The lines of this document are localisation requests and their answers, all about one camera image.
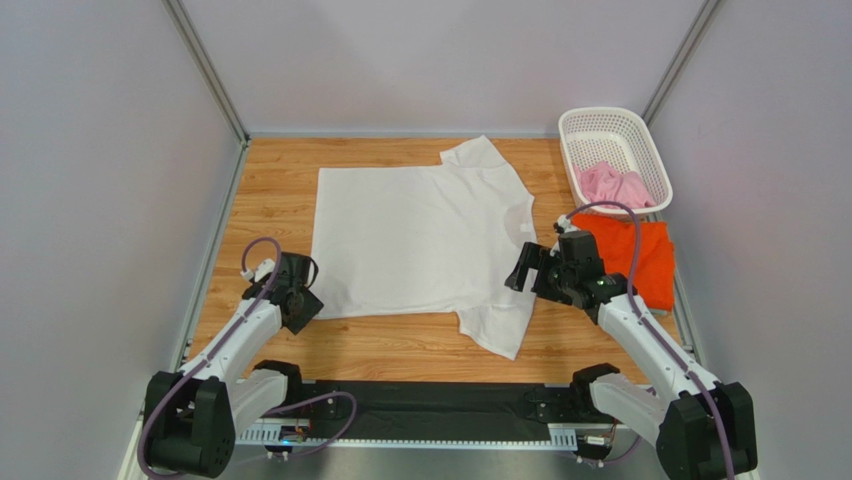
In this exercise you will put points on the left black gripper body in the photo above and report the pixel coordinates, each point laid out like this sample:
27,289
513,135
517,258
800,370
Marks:
303,284

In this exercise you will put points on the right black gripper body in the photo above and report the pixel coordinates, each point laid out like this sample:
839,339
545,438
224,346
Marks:
538,272

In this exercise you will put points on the white t shirt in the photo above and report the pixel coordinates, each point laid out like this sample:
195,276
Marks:
427,239

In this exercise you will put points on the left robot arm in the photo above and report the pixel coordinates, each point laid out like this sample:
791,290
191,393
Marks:
193,416

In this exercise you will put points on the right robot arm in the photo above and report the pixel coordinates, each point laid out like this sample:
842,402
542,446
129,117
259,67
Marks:
699,426

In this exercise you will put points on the folded orange t shirt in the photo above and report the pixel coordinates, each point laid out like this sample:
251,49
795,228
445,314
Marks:
655,271

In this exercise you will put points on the pink t shirt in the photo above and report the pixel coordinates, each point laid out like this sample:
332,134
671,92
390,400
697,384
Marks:
602,182

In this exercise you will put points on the white plastic laundry basket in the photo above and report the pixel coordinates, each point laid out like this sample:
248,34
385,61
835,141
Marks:
620,139

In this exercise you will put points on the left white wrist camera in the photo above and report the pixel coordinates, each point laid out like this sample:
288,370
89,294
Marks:
262,270

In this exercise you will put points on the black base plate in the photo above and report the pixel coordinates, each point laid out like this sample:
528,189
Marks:
444,411

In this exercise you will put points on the aluminium frame rail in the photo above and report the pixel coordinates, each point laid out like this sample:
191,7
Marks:
280,430

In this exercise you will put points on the left corner aluminium post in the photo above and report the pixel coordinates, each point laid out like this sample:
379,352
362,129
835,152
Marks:
193,42

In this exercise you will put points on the corner aluminium post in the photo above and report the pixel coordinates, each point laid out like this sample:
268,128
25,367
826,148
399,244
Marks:
193,42
698,28

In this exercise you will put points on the right corner aluminium post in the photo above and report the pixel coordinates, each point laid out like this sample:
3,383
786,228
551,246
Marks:
698,28

